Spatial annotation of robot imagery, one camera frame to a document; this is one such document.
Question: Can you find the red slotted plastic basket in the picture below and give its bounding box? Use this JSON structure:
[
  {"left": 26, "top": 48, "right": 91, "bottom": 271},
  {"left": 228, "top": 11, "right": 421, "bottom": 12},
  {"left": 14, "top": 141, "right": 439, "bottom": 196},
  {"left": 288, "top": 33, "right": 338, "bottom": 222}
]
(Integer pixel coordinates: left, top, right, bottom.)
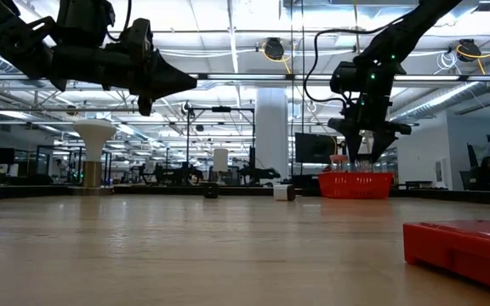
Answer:
[{"left": 317, "top": 171, "right": 395, "bottom": 200}]

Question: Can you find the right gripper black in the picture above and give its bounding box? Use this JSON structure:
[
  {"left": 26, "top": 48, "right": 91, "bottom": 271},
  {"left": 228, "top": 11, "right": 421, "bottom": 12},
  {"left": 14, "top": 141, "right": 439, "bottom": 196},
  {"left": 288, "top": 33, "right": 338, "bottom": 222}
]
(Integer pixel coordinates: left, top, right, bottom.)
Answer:
[{"left": 328, "top": 78, "right": 413, "bottom": 165}]

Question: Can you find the left camera black cable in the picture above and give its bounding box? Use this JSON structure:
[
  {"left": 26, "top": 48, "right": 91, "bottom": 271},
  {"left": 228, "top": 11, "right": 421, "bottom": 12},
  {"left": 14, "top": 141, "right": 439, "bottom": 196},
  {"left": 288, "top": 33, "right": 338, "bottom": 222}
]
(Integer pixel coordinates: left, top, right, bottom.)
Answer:
[{"left": 106, "top": 0, "right": 133, "bottom": 43}]

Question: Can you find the black background rig frame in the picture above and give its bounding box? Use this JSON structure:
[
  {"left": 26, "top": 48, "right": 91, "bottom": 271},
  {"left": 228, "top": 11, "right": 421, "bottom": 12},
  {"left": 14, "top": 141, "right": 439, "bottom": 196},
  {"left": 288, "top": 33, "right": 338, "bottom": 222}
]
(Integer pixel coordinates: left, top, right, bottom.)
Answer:
[{"left": 184, "top": 105, "right": 258, "bottom": 188}]

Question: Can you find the person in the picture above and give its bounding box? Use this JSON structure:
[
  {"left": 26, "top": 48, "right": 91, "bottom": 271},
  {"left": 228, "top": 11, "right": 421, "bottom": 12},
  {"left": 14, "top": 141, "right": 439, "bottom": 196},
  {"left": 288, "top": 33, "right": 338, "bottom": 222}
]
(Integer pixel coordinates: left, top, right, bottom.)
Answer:
[{"left": 468, "top": 156, "right": 490, "bottom": 191}]

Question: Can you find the white wall charger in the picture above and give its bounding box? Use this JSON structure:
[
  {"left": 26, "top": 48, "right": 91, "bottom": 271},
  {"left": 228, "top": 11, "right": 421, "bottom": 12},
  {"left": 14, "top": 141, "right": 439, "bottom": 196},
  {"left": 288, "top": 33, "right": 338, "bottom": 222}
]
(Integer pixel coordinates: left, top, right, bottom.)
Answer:
[{"left": 272, "top": 184, "right": 297, "bottom": 201}]

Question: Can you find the black aluminium table frame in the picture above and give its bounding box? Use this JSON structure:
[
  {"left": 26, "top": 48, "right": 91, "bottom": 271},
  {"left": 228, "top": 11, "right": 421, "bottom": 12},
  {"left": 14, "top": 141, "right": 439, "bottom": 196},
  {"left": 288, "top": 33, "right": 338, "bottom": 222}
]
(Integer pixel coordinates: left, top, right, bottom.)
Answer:
[{"left": 0, "top": 184, "right": 490, "bottom": 204}]

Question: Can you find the plain red plastic case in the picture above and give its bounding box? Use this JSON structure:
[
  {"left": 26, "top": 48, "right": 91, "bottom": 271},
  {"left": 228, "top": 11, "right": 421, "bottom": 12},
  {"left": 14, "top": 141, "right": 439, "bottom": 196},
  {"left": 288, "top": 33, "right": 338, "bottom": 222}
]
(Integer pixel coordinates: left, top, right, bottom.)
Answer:
[{"left": 402, "top": 219, "right": 490, "bottom": 297}]

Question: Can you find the black ceiling cable reel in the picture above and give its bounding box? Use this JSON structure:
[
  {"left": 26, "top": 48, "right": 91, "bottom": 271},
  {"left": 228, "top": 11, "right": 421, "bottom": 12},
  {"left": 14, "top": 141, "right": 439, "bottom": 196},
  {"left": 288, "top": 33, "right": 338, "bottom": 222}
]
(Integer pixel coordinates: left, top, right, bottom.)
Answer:
[
  {"left": 456, "top": 38, "right": 482, "bottom": 64},
  {"left": 263, "top": 37, "right": 285, "bottom": 61}
]

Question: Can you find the black charger white label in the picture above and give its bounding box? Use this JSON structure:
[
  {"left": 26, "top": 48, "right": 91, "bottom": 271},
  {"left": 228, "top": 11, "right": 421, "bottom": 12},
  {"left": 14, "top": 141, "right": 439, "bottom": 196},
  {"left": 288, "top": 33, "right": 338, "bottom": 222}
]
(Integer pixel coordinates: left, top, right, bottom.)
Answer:
[{"left": 202, "top": 182, "right": 219, "bottom": 200}]

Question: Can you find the pink capped hourglass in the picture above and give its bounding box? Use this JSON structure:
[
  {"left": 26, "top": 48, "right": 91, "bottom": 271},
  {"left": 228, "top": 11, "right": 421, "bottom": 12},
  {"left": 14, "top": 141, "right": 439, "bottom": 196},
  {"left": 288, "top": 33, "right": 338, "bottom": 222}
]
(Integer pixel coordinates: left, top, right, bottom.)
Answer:
[{"left": 328, "top": 154, "right": 349, "bottom": 173}]

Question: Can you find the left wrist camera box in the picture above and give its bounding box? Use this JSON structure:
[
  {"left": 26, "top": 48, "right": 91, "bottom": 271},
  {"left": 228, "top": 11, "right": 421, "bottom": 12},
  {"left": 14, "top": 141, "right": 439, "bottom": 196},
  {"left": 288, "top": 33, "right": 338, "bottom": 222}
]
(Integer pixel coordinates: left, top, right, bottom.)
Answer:
[{"left": 55, "top": 0, "right": 117, "bottom": 48}]

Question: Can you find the camera black cable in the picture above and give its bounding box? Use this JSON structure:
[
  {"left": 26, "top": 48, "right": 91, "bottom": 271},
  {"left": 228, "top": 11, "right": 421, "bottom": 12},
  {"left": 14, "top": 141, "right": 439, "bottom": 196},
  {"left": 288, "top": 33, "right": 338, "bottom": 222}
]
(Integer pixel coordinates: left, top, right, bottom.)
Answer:
[
  {"left": 106, "top": 0, "right": 133, "bottom": 43},
  {"left": 303, "top": 16, "right": 402, "bottom": 104}
]

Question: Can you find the right camera black cable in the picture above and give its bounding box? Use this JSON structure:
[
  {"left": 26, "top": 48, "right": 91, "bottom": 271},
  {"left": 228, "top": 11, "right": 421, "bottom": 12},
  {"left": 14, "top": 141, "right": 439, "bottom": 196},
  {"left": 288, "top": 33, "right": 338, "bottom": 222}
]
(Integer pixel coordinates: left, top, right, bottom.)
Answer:
[{"left": 303, "top": 16, "right": 402, "bottom": 104}]

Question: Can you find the white cylinder lamp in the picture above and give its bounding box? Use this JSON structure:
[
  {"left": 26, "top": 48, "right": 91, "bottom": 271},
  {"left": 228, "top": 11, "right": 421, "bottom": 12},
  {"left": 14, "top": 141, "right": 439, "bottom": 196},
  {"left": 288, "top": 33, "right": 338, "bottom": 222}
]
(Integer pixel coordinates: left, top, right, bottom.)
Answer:
[{"left": 213, "top": 147, "right": 230, "bottom": 174}]

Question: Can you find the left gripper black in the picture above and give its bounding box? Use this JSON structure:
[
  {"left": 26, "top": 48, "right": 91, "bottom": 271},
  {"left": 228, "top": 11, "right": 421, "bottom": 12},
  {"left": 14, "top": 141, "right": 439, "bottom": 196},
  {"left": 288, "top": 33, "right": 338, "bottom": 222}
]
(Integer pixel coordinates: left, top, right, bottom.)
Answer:
[{"left": 49, "top": 17, "right": 198, "bottom": 117}]

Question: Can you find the white sand hourglass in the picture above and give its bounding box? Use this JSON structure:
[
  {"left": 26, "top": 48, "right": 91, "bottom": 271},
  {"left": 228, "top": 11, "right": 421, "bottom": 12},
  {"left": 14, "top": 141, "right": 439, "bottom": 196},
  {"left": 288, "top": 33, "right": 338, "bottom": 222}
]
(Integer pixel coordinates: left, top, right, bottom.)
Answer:
[{"left": 355, "top": 130, "right": 378, "bottom": 173}]

